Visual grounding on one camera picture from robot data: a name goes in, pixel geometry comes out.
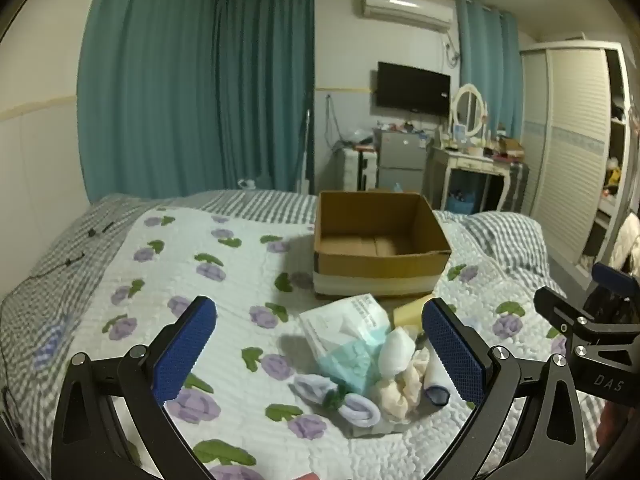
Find black wall television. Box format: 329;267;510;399
376;61;452;116

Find white sock with navy cuff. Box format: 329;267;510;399
422;354;451;407

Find yellow brown sponge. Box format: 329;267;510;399
392;300;431;332

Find white fluffy blanket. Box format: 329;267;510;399
606;212;640;277

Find narrow teal curtain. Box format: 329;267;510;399
455;0;523;142

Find teal corner curtain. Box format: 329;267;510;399
215;0;316;193

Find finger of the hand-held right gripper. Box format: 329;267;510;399
533;286;602;344
591;261;640;306

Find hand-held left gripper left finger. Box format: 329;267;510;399
51;296;217;480

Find white suitcase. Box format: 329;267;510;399
342;146;378;192

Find white dressing table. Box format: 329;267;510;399
425;145;516;213

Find white tissue packet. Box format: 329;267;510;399
299;294;393;361

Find brown cardboard box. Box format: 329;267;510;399
312;190;452;302

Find floral white quilt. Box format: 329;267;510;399
30;207;616;480

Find blue basket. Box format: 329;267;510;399
445;192;481;216

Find beige soft cloth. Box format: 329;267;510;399
375;360;432;423

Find wide teal curtain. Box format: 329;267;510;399
76;0;224;202

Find white oval mirror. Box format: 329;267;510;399
450;83;488;139

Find black cable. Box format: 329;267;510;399
27;220;117;283

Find white slatted wardrobe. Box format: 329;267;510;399
519;40;640;281

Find hanging wall cable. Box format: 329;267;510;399
324;94;353;153

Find white socks with green trim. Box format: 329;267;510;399
292;375;383;429

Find checked cloth cover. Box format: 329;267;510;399
500;160;530;213

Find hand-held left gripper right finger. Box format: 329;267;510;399
421;297;587;480

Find white mop pole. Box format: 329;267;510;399
298;109;313;193

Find grey small fridge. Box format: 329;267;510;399
374;127;433;192

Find white air conditioner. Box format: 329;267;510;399
361;0;453;32

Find teal soft cloth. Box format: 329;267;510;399
314;340;388;393

